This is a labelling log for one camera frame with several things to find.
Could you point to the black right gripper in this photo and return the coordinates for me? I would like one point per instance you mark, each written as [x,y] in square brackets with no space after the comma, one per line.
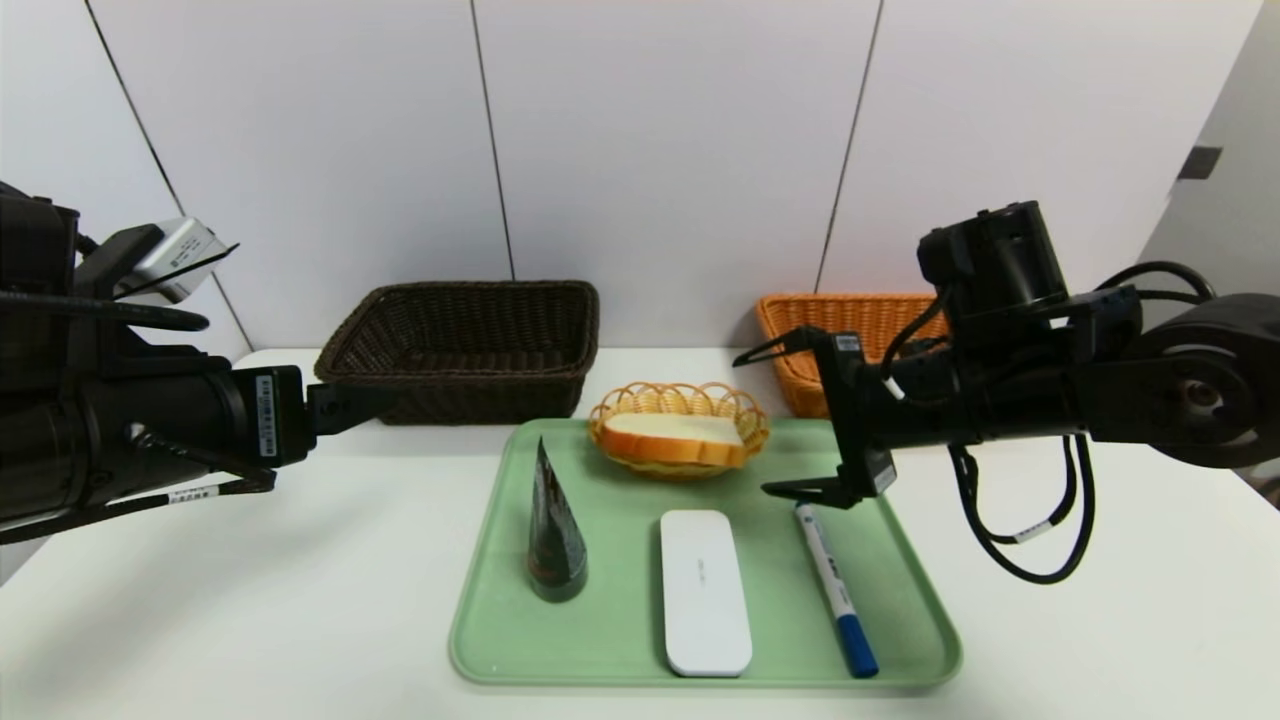
[848,408]

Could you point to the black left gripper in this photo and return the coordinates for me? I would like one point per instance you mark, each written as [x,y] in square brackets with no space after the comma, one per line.
[278,415]

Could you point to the white bread slice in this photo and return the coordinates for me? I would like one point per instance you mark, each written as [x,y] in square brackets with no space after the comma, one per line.
[670,430]

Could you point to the white marker with blue cap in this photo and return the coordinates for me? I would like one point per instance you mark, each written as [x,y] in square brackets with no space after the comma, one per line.
[835,585]

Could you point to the black cosmetic tube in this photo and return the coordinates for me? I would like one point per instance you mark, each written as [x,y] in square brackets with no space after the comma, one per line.
[555,560]

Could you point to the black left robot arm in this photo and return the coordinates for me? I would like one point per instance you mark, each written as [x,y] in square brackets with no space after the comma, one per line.
[100,420]

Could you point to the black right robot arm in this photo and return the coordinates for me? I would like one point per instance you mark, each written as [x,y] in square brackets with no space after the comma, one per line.
[1200,380]

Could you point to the orange wicker basket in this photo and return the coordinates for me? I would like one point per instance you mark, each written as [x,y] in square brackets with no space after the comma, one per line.
[800,330]

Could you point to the dark brown wicker basket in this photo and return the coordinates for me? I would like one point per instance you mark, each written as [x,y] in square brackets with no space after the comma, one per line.
[450,390]

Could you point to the small yellow scalloped basket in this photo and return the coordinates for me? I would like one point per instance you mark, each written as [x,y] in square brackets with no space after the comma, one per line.
[640,400]

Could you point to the white pencil case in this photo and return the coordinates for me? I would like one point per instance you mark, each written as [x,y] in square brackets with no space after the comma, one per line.
[705,600]

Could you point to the light green plastic tray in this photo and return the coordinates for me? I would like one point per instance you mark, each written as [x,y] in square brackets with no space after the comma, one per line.
[600,560]

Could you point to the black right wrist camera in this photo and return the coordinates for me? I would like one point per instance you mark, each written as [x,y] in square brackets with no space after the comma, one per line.
[990,260]

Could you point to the dark grey wall fixture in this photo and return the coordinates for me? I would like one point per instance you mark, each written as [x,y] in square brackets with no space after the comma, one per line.
[1200,162]

